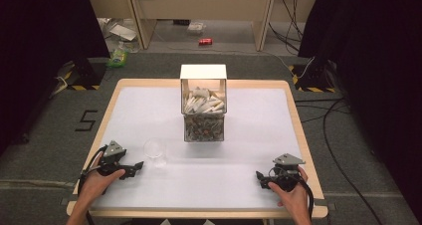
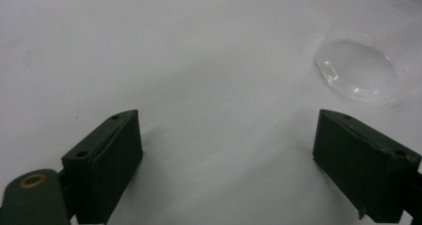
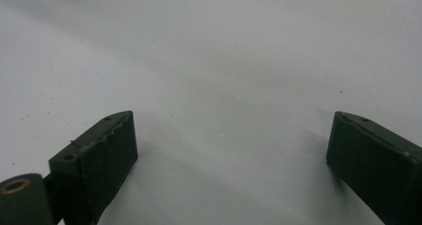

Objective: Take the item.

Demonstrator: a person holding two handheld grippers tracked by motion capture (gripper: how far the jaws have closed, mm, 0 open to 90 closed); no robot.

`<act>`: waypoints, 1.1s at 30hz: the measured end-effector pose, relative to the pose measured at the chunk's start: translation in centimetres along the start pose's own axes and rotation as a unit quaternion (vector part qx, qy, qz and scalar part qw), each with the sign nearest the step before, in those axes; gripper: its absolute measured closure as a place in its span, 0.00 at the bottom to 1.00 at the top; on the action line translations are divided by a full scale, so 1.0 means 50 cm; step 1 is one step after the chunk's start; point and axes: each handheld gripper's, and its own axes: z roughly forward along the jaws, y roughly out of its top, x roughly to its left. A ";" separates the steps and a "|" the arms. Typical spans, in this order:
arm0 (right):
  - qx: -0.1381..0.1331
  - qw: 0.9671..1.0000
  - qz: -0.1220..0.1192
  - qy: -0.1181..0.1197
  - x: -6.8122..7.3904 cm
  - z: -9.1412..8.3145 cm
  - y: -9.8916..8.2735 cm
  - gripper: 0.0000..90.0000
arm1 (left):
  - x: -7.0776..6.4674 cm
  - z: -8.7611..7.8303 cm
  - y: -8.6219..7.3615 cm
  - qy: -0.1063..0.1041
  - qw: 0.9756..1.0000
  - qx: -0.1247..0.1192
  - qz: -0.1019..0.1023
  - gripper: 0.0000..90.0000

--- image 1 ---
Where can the clear plastic pack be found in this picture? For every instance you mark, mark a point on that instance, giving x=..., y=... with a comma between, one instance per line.
x=196, y=28

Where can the clear glass cup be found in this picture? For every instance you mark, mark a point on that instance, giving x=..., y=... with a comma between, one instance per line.
x=155, y=151

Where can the pile of white packets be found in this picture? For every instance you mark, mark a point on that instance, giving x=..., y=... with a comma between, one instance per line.
x=203, y=103

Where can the green packet on floor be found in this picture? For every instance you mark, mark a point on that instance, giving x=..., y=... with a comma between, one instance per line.
x=117, y=58

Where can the beige wooden desk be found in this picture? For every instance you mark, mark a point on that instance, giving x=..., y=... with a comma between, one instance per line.
x=205, y=2

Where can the black curtain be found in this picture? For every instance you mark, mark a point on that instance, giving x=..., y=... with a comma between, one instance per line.
x=36, y=52
x=375, y=69

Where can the black stand base hazard tape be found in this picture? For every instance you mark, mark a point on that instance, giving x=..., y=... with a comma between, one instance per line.
x=84, y=73
x=312, y=76

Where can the person's right hand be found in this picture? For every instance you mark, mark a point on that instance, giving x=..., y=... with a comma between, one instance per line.
x=293, y=196

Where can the crumpled clear plastic bag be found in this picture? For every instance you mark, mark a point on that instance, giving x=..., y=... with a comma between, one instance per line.
x=121, y=32

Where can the white table mat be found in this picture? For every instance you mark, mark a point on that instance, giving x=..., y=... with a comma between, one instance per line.
x=232, y=172

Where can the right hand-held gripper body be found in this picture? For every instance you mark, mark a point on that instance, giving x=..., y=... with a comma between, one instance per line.
x=287, y=172

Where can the red drink can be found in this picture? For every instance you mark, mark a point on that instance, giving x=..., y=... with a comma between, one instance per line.
x=205, y=41

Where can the white two-tier storage box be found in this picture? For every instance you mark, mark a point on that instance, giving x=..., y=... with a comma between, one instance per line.
x=203, y=72

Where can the pile of dark packets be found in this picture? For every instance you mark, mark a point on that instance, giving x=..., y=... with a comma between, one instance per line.
x=203, y=128

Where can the wooden table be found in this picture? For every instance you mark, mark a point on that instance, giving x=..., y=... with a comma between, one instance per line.
x=252, y=83

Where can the person's left hand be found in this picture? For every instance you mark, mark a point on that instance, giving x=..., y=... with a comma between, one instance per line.
x=96, y=185

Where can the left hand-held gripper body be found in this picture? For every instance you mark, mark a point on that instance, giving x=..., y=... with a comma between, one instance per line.
x=113, y=151

